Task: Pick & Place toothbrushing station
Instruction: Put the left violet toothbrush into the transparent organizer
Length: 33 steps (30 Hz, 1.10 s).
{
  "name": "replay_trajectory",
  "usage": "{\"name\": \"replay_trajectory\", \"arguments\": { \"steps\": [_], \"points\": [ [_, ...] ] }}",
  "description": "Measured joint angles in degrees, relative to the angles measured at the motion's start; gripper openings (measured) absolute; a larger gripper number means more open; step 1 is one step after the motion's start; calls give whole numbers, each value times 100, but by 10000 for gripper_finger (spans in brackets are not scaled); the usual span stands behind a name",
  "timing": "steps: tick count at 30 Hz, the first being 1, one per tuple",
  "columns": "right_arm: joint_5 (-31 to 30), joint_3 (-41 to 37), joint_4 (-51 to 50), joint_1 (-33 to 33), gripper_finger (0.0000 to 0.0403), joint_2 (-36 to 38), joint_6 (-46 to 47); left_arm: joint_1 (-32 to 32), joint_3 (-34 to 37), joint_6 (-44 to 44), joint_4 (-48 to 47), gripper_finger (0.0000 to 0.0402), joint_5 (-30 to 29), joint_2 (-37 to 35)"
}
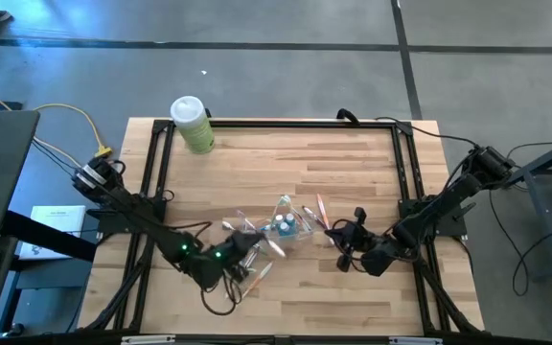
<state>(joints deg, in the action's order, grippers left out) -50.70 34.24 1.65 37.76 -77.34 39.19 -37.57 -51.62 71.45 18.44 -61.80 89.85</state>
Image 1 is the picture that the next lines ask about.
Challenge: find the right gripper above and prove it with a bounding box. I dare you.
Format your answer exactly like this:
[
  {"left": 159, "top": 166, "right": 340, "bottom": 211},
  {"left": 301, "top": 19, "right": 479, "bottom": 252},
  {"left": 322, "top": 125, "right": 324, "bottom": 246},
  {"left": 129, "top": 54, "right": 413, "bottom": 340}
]
[{"left": 323, "top": 221, "right": 370, "bottom": 274}]

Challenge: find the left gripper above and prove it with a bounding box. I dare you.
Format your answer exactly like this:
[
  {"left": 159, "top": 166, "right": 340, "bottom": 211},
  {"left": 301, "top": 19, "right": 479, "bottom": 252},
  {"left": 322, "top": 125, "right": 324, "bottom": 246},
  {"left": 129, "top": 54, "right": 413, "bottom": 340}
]
[{"left": 207, "top": 229, "right": 268, "bottom": 282}]

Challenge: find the purple and white toothbrush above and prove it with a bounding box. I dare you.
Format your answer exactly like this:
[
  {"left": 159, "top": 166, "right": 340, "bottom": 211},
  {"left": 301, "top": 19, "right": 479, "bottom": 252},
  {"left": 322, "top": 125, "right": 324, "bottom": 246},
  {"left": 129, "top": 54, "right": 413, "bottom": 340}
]
[
  {"left": 241, "top": 242, "right": 262, "bottom": 270},
  {"left": 221, "top": 209, "right": 259, "bottom": 237}
]

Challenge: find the clear acrylic organizer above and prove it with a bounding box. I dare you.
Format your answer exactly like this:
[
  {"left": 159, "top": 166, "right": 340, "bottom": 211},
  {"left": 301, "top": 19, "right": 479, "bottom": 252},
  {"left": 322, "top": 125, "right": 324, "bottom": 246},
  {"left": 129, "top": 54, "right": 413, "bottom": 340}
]
[{"left": 264, "top": 194, "right": 314, "bottom": 242}]

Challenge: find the maroon and white toothbrush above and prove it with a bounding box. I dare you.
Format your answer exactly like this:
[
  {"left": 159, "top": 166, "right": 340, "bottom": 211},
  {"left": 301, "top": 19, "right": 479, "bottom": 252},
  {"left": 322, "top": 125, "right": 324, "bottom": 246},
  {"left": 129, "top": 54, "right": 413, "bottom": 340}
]
[{"left": 301, "top": 205, "right": 328, "bottom": 229}]

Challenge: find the blue and white toothbrush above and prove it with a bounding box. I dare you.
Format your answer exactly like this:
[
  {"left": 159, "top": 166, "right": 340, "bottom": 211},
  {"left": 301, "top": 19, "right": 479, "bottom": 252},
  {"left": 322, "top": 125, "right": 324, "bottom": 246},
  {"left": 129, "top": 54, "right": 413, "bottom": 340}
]
[{"left": 286, "top": 195, "right": 313, "bottom": 235}]

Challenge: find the green disinfecting wipes canister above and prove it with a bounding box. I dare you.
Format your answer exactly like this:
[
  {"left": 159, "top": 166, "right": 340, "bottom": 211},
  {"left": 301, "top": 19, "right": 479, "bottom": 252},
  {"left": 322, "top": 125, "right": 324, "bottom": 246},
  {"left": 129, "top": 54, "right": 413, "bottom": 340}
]
[{"left": 169, "top": 95, "right": 217, "bottom": 155}]

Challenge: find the black curved hook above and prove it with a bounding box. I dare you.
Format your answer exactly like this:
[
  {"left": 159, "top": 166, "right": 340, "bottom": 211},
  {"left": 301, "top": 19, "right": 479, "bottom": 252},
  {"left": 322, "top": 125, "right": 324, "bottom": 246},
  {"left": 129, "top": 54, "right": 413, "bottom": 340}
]
[{"left": 335, "top": 107, "right": 361, "bottom": 126}]

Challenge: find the white booklet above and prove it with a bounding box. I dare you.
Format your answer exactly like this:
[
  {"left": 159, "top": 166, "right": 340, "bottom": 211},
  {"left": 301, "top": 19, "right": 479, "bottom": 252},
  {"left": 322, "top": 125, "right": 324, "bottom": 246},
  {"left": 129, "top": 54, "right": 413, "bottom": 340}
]
[{"left": 17, "top": 204, "right": 87, "bottom": 262}]

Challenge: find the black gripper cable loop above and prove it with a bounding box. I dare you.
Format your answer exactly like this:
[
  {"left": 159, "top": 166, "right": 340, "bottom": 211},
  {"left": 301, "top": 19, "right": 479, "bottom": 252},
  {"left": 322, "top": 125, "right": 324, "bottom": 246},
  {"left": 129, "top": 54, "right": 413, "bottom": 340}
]
[{"left": 200, "top": 270, "right": 243, "bottom": 317}]

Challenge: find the silver metal bracket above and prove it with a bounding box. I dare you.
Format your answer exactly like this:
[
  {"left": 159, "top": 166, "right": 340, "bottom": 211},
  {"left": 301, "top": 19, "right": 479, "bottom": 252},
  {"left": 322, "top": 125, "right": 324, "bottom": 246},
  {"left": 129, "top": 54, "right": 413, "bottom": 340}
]
[
  {"left": 120, "top": 334, "right": 177, "bottom": 345},
  {"left": 388, "top": 335, "right": 445, "bottom": 345}
]

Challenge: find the black aluminium table frame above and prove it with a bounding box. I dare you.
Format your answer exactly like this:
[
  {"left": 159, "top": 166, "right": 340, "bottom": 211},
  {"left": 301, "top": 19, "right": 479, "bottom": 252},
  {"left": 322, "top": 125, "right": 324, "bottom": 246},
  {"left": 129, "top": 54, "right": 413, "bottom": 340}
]
[{"left": 78, "top": 117, "right": 486, "bottom": 343}]

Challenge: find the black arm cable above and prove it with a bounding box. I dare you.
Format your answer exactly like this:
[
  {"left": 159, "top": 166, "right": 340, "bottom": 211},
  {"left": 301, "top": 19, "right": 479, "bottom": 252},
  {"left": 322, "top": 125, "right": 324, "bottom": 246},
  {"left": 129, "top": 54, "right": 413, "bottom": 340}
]
[{"left": 374, "top": 116, "right": 479, "bottom": 147}]

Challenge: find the yellow cable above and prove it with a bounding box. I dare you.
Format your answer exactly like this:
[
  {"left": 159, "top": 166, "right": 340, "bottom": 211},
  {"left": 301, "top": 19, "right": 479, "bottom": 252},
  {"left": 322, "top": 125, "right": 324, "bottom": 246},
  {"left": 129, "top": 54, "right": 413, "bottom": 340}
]
[{"left": 0, "top": 79, "right": 114, "bottom": 160}]

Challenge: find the black floor cable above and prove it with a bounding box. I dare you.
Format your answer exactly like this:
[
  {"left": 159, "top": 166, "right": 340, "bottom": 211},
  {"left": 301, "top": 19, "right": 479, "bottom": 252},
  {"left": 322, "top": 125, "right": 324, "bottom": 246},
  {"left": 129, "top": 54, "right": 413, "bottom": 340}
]
[{"left": 488, "top": 186, "right": 552, "bottom": 297}]

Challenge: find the grey metal table frame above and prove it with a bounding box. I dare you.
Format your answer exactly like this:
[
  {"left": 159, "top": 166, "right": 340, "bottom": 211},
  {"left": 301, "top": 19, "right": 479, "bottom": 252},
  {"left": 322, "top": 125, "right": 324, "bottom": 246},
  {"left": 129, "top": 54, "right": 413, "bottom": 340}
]
[{"left": 497, "top": 130, "right": 552, "bottom": 289}]

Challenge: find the black cable bundle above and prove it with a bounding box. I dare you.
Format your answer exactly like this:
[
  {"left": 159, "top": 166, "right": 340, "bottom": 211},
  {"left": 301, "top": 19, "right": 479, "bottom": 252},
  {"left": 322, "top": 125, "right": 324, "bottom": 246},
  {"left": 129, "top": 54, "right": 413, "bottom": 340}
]
[{"left": 30, "top": 137, "right": 81, "bottom": 174}]

